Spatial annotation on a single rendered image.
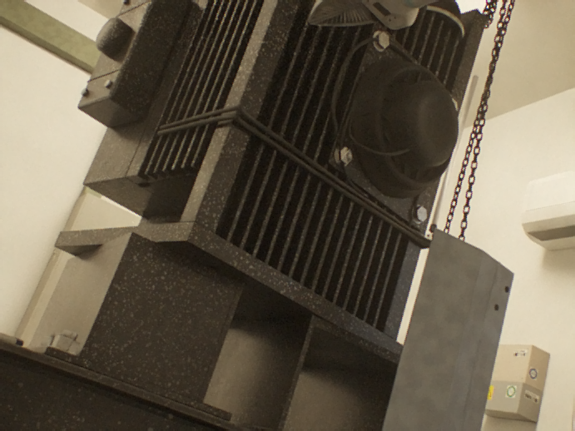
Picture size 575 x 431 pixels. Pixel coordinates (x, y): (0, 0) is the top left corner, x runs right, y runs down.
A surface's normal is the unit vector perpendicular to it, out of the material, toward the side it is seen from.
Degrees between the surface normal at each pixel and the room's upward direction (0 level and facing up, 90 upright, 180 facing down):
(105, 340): 90
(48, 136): 90
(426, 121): 90
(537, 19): 180
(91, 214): 90
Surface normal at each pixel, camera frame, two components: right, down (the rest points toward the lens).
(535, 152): -0.83, -0.42
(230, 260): 0.66, -0.04
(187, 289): 0.48, -0.15
